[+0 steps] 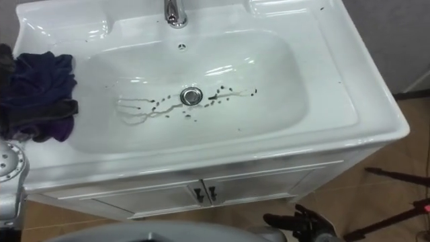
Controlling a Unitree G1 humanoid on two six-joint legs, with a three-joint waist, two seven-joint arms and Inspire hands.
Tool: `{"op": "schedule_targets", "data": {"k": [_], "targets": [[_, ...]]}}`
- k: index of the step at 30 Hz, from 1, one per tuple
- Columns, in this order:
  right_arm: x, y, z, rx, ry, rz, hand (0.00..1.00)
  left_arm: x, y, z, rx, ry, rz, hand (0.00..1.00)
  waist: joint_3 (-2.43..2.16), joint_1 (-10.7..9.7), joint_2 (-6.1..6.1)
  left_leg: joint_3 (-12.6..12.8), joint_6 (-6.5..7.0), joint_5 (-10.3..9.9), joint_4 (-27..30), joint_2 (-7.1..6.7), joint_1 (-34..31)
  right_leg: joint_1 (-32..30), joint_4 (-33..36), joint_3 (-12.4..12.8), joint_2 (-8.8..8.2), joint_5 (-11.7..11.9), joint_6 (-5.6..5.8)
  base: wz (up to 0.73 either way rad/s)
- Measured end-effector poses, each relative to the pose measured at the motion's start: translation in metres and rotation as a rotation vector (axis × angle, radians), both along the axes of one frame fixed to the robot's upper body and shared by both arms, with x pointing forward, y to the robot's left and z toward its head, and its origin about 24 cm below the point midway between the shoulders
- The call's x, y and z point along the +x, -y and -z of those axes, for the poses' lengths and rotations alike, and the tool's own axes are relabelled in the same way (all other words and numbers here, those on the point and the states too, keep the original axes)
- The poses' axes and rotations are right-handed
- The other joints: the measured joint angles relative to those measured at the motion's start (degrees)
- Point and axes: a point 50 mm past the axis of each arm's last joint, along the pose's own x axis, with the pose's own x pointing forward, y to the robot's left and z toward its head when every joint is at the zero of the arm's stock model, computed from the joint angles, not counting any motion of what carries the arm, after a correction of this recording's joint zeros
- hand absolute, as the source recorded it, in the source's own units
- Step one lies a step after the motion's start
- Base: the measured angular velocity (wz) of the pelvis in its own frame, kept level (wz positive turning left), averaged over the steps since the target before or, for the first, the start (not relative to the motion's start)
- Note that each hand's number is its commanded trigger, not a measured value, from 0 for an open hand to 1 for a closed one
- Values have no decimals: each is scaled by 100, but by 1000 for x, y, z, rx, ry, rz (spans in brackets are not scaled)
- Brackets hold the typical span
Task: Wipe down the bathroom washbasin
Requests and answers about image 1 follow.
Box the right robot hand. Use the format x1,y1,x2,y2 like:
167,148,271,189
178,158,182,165
263,204,337,242

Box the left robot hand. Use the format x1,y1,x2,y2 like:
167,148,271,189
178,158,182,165
0,99,79,140

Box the dark blue cloth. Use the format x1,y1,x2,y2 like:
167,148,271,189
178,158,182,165
0,50,79,143

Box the black tripod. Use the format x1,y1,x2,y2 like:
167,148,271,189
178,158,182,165
343,167,430,242

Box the robot body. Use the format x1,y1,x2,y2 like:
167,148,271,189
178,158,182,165
46,220,288,242

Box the chrome drain plug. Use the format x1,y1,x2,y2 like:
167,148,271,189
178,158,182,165
179,86,204,106

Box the chrome faucet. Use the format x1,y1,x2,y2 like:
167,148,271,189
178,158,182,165
163,0,188,29

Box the white washbasin vanity cabinet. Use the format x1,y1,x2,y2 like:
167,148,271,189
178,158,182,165
13,0,411,221

